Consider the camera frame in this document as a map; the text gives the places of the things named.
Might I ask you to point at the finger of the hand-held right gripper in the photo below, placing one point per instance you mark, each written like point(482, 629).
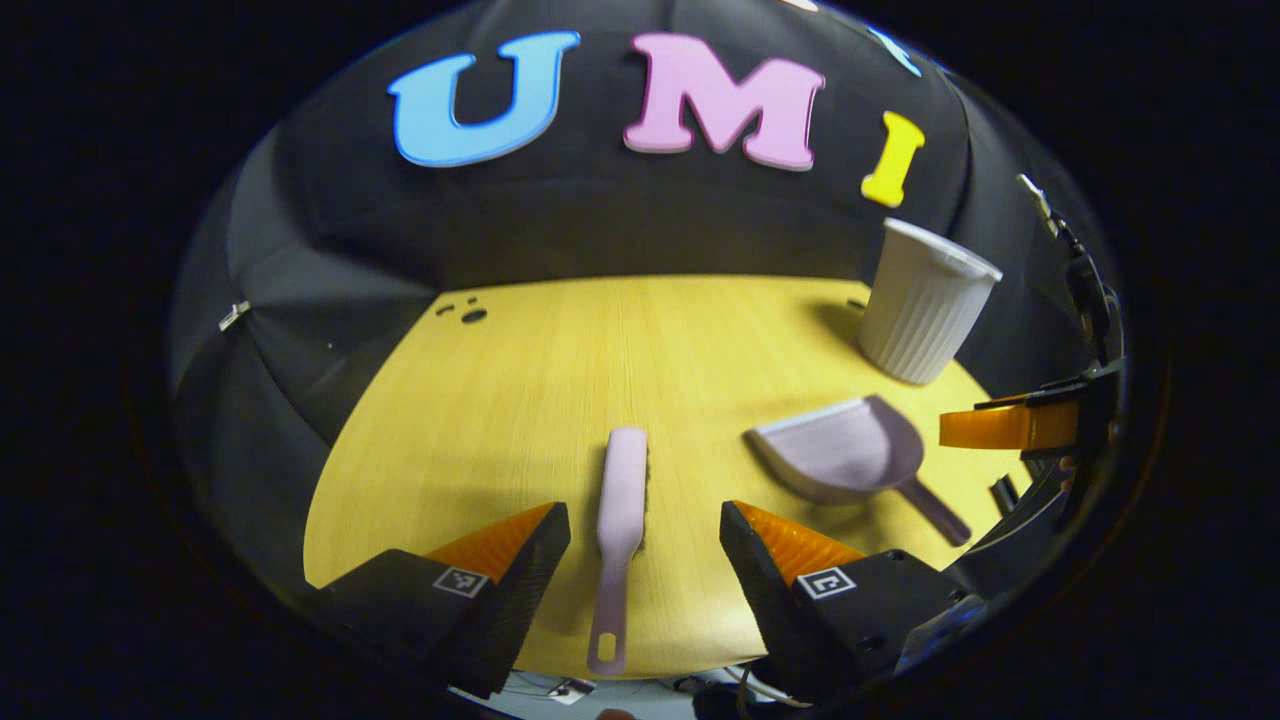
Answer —
point(1005, 427)

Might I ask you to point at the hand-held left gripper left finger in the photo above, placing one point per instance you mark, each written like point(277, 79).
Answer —
point(525, 580)

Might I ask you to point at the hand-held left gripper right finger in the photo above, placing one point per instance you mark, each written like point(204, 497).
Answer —
point(755, 580)

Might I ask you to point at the small pink broom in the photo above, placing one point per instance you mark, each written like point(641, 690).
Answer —
point(622, 500)

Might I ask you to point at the white ribbed garbage bin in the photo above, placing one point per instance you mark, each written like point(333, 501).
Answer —
point(920, 310)

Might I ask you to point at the pink dustpan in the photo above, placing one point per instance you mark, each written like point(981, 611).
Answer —
point(850, 450)

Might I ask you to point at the yellow wooden desktop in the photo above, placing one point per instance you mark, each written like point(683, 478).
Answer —
point(540, 400)

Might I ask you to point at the black backdrop cloth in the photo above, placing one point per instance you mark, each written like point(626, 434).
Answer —
point(600, 220)

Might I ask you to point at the white cloth clip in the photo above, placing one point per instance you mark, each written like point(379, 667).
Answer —
point(234, 316)

